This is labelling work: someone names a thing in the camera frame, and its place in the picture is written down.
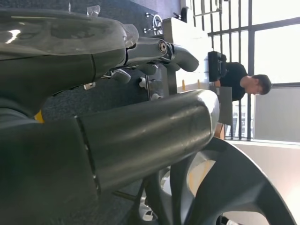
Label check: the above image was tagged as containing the standing person by window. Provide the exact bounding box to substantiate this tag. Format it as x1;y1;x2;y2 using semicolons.
214;62;272;102

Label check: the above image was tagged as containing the white table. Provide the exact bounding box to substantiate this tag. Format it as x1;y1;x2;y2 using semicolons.
163;17;212;94

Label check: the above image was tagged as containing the black carry bag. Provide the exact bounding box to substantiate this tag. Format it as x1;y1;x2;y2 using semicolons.
208;51;228;82

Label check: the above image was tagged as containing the chrome star stool base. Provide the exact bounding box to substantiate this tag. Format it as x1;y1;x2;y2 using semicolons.
143;12;164;35

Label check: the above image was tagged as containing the dark window frame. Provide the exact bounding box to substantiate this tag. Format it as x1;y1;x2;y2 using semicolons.
192;0;300;142

